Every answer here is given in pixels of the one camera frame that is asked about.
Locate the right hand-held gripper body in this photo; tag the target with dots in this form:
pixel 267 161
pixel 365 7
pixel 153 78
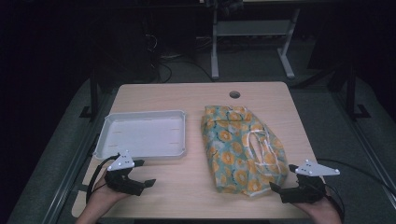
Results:
pixel 306 189

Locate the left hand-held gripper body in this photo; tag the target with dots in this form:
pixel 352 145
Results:
pixel 123 183

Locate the white plastic tray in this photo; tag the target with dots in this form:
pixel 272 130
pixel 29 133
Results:
pixel 146 135

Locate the fruit print fabric bag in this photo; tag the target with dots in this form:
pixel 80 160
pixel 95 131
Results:
pixel 230 146

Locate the person's left hand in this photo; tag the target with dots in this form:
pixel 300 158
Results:
pixel 104 199

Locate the person's right hand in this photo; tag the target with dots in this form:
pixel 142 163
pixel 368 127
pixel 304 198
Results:
pixel 320 213

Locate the black metal stand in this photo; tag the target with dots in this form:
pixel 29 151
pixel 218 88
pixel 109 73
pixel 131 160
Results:
pixel 351 93
pixel 93 93

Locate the grey metal stand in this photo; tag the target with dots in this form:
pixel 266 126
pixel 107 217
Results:
pixel 214 46

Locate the metal frame rail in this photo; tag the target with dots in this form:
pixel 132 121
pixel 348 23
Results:
pixel 76 168
pixel 361 140

